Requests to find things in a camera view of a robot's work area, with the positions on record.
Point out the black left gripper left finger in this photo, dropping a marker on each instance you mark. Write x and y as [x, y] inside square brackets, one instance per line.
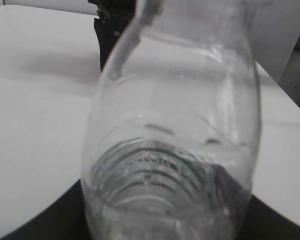
[63, 220]

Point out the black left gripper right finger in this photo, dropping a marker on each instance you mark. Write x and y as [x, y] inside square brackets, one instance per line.
[264, 223]

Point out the clear plastic water bottle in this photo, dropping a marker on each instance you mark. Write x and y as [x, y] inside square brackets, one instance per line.
[173, 135]

